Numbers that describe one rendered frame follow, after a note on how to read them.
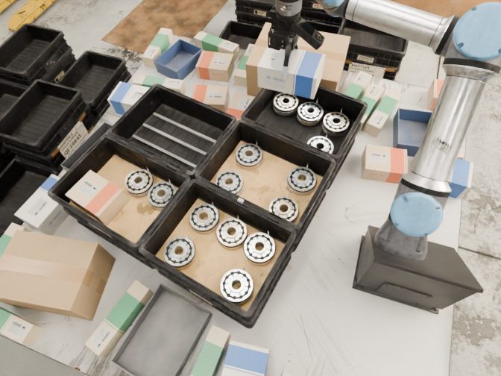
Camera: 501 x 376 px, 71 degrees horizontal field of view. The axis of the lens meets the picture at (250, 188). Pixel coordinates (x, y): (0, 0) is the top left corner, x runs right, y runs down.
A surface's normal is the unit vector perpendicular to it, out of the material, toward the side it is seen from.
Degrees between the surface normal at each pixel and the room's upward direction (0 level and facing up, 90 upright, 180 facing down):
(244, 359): 0
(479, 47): 40
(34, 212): 0
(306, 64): 0
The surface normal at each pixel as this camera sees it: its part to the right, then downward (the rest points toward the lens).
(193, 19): -0.04, -0.51
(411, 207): -0.45, 0.32
